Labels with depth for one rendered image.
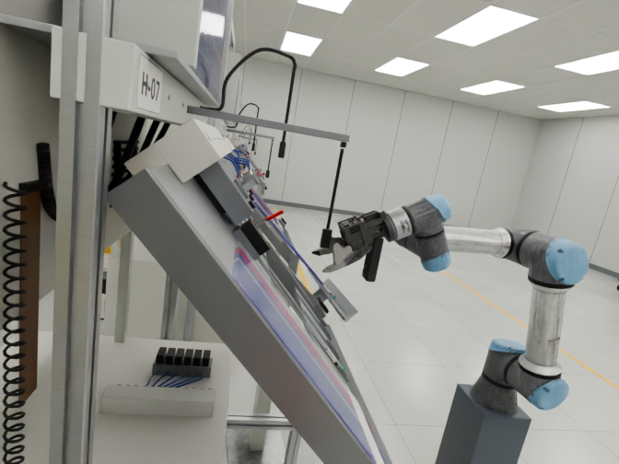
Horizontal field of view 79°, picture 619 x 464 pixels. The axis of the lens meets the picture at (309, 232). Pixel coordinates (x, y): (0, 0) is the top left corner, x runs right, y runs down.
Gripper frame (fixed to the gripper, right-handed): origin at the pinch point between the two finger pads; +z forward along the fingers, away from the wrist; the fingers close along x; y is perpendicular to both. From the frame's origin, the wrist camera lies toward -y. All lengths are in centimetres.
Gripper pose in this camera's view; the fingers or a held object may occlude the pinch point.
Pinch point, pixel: (317, 264)
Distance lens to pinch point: 93.5
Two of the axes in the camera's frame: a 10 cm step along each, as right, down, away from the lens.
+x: 1.6, 2.3, -9.6
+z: -9.3, 3.6, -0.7
